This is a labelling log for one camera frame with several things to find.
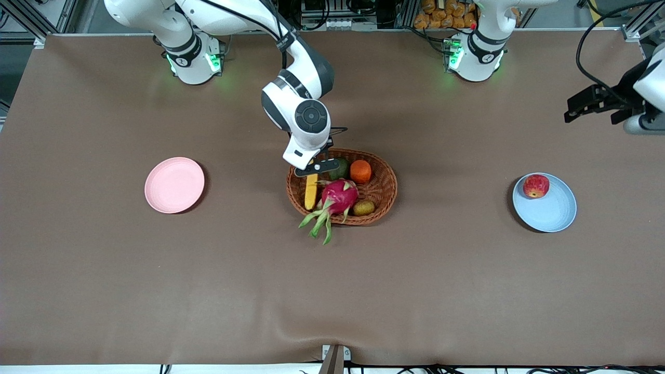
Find yellow banana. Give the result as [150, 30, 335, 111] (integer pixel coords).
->
[304, 159, 319, 211]

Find red apple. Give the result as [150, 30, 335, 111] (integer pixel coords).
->
[523, 174, 550, 199]

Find pink dragon fruit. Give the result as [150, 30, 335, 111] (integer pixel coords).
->
[298, 179, 360, 246]

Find orange fruit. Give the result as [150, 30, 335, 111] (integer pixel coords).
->
[350, 160, 373, 184]

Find brown wicker basket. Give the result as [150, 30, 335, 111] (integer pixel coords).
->
[286, 149, 398, 225]

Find light blue round plate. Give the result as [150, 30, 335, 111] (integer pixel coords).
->
[512, 172, 578, 233]

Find table cover cloth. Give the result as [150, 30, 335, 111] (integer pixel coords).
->
[0, 29, 665, 367]

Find pink round plate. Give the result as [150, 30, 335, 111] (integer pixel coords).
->
[144, 157, 205, 214]

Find orange snack packets pile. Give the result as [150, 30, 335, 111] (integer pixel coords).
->
[414, 0, 477, 30]

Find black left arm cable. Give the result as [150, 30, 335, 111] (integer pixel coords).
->
[576, 0, 665, 107]

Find aluminium frame profile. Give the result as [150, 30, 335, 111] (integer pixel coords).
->
[622, 0, 665, 42]
[0, 0, 78, 48]

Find aluminium frame post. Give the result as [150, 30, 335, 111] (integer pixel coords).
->
[395, 0, 419, 29]

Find metal table edge bracket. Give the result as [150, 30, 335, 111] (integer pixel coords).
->
[321, 344, 352, 374]

